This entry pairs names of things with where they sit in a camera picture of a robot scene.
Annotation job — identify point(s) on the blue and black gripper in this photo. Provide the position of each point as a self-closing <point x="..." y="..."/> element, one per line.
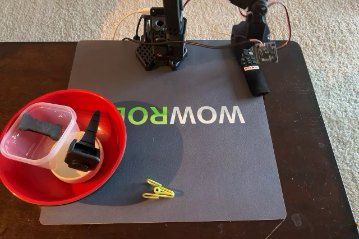
<point x="239" y="36"/>

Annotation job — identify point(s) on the black remote control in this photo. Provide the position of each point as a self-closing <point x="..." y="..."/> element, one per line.
<point x="256" y="82"/>

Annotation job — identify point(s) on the black printed jaw part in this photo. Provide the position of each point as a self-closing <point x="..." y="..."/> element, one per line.
<point x="84" y="149"/>

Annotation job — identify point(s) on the small white bowl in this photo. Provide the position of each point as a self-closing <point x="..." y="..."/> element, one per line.
<point x="70" y="175"/>

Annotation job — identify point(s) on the black ribbed grip piece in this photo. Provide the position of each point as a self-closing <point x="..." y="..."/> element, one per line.
<point x="39" y="126"/>

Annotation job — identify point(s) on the clear plastic container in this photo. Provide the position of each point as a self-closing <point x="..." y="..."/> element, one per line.
<point x="28" y="149"/>

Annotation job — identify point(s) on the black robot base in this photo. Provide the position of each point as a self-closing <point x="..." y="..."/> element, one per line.
<point x="146" y="56"/>

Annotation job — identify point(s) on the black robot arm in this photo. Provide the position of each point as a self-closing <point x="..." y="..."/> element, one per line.
<point x="171" y="3"/>

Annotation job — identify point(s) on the red bowl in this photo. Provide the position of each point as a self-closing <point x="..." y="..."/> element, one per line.
<point x="33" y="188"/>

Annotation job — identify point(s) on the grey mat with logo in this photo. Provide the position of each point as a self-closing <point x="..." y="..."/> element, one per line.
<point x="196" y="166"/>

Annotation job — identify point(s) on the camera circuit board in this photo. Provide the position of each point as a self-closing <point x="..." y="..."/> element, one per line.
<point x="267" y="52"/>

